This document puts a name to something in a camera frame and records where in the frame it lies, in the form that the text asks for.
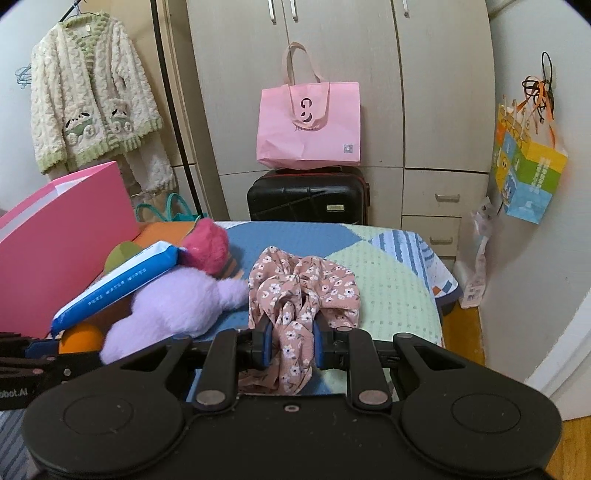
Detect lavender plush toy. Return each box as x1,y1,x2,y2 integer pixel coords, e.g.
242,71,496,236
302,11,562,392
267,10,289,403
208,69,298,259
100,266,249,365

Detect pink floral fabric cloth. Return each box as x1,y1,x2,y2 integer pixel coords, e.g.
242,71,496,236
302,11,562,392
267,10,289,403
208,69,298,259
238,246,361,395

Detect pink strawberry plush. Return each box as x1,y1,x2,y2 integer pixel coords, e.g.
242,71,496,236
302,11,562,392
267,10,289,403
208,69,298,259
179,218,229,276

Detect blue white wet wipes pack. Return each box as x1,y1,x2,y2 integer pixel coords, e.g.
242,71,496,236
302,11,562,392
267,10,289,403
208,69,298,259
49,241,181,337

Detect orange green soft ball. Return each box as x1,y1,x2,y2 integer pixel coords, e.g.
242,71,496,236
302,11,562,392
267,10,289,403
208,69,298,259
58,322,104,354

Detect patchwork knitted blanket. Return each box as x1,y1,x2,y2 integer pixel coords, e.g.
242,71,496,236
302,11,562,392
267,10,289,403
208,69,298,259
138,220,463,402

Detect pink storage box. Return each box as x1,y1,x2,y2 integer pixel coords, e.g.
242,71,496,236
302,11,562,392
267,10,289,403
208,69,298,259
0,162,139,338

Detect white hanging plastic package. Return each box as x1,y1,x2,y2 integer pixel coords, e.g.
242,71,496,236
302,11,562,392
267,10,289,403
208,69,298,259
454,197,497,309

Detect black suitcase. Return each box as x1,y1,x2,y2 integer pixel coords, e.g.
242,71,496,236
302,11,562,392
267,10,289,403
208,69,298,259
246,167,370,225

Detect pink tote bag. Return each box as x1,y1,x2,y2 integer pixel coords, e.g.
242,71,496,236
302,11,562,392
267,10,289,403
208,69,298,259
256,42,362,170

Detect colourful paper gift bag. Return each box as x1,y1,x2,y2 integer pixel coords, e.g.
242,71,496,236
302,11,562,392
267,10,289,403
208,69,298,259
491,100,568,225

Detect cream knitted cardigan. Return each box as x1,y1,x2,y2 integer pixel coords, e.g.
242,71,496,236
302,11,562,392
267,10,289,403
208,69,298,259
31,13,176,195

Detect beige wardrobe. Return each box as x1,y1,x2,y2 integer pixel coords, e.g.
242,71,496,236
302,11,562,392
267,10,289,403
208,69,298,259
161,1,495,259

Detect black clothes rack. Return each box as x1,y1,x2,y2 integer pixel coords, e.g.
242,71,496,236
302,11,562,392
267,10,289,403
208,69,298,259
60,1,207,214

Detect teal bag handles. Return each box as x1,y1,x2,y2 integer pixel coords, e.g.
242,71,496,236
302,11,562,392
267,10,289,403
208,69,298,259
134,193,207,222

